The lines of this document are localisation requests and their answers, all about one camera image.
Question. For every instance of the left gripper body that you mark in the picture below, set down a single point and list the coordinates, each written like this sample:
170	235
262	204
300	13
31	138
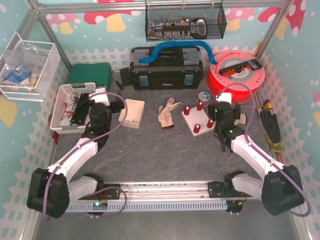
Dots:
81	107

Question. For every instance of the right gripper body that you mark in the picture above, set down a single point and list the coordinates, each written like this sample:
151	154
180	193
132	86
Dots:
236	111

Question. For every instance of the beige work glove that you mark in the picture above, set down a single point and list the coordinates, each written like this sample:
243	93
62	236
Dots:
164	113
243	119

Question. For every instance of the white spring box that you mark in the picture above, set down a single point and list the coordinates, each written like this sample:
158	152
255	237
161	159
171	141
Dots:
135	111

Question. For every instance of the large red spring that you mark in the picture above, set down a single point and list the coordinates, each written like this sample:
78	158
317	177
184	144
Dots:
186	111
199	105
210	123
196	129

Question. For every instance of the white peg base plate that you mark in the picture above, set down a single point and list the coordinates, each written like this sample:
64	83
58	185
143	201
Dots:
197	117

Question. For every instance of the orange black pliers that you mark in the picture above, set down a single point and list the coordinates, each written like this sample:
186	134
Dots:
276	148

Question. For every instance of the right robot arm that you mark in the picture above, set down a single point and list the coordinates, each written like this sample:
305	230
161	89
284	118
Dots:
278	187

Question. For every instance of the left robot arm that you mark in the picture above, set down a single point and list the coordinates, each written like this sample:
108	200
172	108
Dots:
51	190

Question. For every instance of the black screwdriver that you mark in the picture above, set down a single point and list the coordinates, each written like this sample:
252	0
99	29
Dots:
117	83

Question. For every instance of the red filament spool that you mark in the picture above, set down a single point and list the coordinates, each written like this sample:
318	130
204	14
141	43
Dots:
252	79

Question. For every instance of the black ribbed block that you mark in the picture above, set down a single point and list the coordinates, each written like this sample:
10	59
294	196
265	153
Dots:
126	78

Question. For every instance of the green plastic case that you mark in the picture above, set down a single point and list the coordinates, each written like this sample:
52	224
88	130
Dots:
99	73

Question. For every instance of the black device in basket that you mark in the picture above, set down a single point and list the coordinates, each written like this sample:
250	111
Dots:
81	110

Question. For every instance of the black terminal strip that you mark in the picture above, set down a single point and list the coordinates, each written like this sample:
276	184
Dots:
252	64

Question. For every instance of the white plastic basket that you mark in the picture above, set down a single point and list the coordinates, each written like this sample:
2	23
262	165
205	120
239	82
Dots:
65	104

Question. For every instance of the black toolbox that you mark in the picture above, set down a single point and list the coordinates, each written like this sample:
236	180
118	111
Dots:
174	68

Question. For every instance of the blue white gloves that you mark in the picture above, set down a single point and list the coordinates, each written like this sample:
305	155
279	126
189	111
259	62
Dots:
19	76

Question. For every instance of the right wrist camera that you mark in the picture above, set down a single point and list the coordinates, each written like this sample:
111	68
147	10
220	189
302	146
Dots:
224	97

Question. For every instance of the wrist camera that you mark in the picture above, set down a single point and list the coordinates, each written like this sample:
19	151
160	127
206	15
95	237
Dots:
100	96
224	97

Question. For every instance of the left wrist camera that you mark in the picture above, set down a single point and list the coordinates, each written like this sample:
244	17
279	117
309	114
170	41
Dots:
100	96

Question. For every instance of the yellow handled screwdriver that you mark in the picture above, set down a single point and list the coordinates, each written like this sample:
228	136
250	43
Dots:
267	105

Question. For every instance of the small solder wire spool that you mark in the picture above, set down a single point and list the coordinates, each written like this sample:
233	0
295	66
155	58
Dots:
204	96

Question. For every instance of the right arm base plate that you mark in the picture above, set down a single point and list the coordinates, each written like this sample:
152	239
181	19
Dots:
220	189

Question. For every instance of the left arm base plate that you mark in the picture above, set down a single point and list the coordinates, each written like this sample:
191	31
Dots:
109	194

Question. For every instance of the clear acrylic wall box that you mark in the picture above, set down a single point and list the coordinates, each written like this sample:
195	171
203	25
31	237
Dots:
41	58

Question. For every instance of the black wire mesh basket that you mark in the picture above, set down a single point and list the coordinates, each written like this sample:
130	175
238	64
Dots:
181	20

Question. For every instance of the grey slotted cable duct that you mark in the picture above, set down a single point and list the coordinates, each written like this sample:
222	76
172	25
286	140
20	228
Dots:
148	206

